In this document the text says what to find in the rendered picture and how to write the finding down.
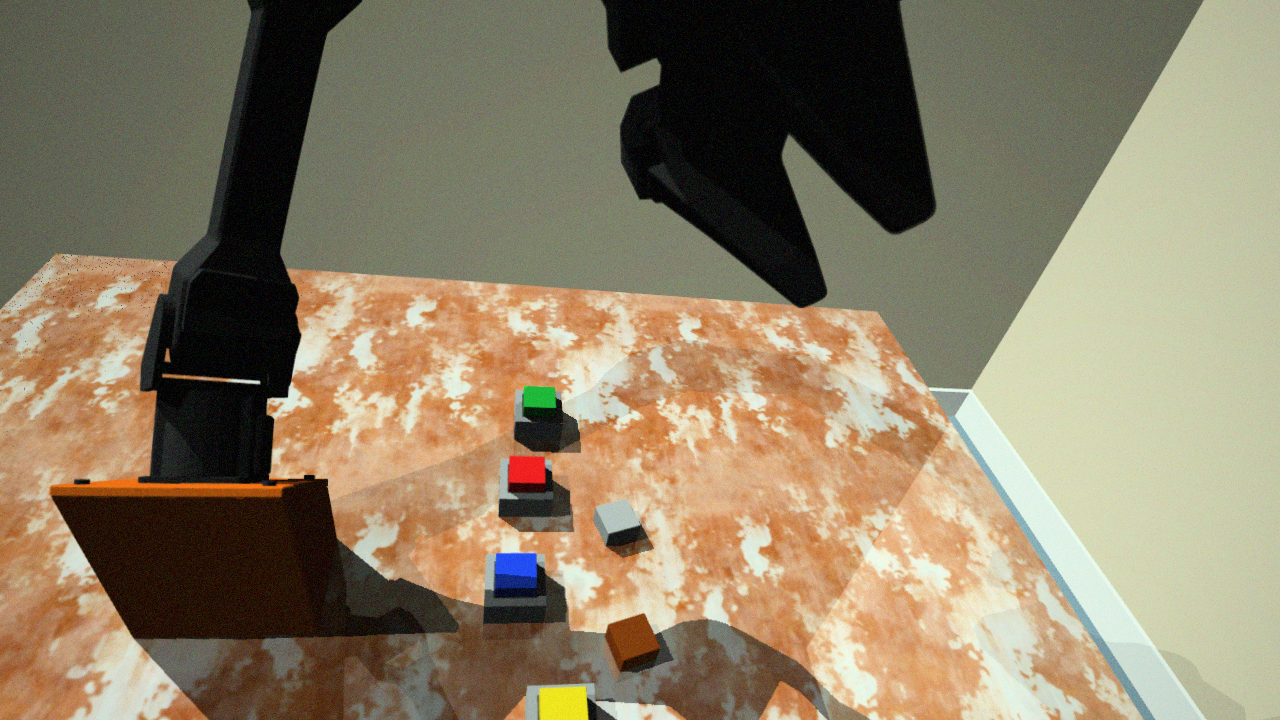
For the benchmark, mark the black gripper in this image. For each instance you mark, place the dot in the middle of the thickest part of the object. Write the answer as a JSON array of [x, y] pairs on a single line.
[[738, 76]]

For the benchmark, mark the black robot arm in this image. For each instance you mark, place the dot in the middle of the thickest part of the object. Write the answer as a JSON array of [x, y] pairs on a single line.
[[230, 310]]

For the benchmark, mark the blue button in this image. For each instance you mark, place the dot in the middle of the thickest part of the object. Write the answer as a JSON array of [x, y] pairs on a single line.
[[515, 588]]

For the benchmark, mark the yellow button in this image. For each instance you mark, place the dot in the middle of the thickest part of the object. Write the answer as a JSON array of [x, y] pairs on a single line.
[[561, 702]]

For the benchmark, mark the red button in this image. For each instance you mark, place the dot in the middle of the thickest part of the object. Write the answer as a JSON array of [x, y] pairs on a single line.
[[525, 488]]

